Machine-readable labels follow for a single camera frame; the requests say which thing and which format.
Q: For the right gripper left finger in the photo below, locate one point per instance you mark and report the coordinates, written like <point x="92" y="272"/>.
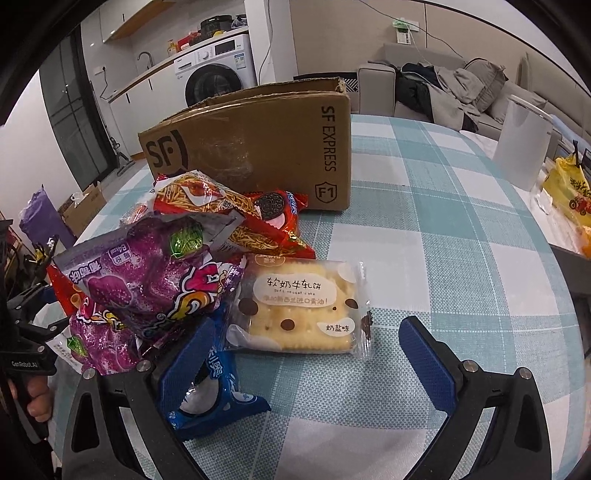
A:
<point x="96" y="443"/>

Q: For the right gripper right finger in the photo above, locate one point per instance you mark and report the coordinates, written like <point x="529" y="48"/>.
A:
<point x="516" y="445"/>

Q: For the blue Oreo packet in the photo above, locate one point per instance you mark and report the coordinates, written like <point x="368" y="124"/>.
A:
<point x="199" y="392"/>

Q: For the cream cracker snack pack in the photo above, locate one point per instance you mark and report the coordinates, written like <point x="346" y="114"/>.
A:
<point x="301" y="306"/>

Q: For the left hand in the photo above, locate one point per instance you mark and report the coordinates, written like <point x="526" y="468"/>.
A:
<point x="40" y="406"/>

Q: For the purple bag on floor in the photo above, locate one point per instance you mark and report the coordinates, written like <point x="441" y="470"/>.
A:
<point x="40" y="221"/>

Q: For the purple snack bag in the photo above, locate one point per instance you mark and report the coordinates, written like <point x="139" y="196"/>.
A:
<point x="159" y="270"/>
<point x="93" y="337"/>

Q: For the small cardboard box on floor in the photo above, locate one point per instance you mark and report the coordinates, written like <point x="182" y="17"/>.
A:
<point x="81" y="208"/>

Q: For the red noodle snack bag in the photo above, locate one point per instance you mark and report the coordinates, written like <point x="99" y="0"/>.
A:
<point x="195" y="192"/>

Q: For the checked teal tablecloth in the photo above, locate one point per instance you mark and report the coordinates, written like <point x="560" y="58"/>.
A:
<point x="444" y="238"/>

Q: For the red Oreo packet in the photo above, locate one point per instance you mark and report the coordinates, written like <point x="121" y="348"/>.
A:
<point x="280" y="208"/>

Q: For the white kitchen cabinet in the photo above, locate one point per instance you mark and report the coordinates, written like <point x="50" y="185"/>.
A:
<point x="145" y="104"/>

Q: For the yellow plastic bag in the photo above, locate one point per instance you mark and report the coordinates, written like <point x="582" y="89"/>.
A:
<point x="570" y="191"/>

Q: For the white electric kettle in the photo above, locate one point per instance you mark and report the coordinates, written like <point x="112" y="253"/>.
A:
<point x="523" y="144"/>

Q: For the SF Express cardboard box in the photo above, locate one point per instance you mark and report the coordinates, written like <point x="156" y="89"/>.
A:
<point x="294" y="136"/>

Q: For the white washing machine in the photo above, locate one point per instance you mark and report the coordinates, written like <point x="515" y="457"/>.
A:
<point x="221" y="67"/>

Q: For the grey sofa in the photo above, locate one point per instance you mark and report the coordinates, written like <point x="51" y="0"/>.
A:
<point x="537" y="80"/>

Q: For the pile of clothes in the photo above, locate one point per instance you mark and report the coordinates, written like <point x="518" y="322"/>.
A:
<point x="453" y="98"/>

